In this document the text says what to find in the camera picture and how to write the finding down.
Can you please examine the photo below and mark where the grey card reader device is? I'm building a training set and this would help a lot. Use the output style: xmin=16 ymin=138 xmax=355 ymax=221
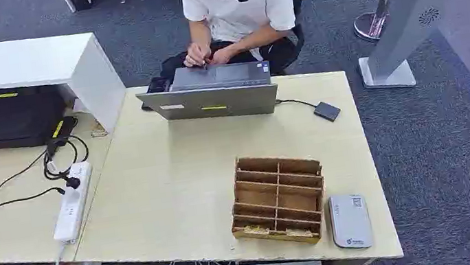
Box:
xmin=327 ymin=191 xmax=375 ymax=253

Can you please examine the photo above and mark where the black phone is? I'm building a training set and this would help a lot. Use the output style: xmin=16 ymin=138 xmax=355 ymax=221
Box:
xmin=137 ymin=75 xmax=175 ymax=113

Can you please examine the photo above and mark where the black bag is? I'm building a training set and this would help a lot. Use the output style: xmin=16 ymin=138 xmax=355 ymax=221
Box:
xmin=0 ymin=80 xmax=73 ymax=152

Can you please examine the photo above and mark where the white power strip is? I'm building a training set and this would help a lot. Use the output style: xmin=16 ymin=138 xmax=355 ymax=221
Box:
xmin=43 ymin=160 xmax=102 ymax=244

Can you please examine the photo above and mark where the long black power cable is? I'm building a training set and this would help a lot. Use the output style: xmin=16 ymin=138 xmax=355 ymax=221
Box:
xmin=0 ymin=147 xmax=70 ymax=231

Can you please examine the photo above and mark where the person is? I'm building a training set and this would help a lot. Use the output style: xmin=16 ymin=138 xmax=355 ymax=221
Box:
xmin=149 ymin=0 xmax=314 ymax=92

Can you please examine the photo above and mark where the black laptop cable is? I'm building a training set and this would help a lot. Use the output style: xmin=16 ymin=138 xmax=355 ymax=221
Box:
xmin=275 ymin=93 xmax=318 ymax=113

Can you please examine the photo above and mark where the black power brick yellow label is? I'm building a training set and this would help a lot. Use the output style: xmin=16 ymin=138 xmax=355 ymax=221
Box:
xmin=42 ymin=115 xmax=82 ymax=152

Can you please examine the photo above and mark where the person's right hand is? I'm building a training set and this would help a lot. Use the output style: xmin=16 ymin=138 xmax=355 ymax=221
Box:
xmin=181 ymin=41 xmax=214 ymax=70

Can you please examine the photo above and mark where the wooden card box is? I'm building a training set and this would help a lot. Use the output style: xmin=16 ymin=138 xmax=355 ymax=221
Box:
xmin=221 ymin=146 xmax=334 ymax=257

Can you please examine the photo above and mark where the person's left hand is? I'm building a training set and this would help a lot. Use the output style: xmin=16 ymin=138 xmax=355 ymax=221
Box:
xmin=207 ymin=45 xmax=238 ymax=67

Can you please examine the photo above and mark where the white desk shelf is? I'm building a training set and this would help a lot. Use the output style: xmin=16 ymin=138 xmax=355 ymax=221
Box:
xmin=0 ymin=21 xmax=133 ymax=150

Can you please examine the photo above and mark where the looped black cable with plug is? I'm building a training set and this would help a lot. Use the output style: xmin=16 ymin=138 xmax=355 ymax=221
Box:
xmin=38 ymin=132 xmax=95 ymax=194

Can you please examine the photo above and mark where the small brown item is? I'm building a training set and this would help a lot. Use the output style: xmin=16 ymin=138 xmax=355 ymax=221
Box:
xmin=89 ymin=119 xmax=109 ymax=139

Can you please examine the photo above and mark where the grey laptop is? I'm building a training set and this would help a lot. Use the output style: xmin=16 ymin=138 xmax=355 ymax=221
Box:
xmin=133 ymin=54 xmax=283 ymax=133

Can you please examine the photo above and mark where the small black adapter box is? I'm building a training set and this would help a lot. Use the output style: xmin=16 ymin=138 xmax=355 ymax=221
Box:
xmin=312 ymin=99 xmax=343 ymax=125

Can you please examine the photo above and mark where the card in wooden box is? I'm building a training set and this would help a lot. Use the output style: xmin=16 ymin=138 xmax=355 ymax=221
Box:
xmin=242 ymin=222 xmax=272 ymax=239
xmin=284 ymin=225 xmax=315 ymax=242

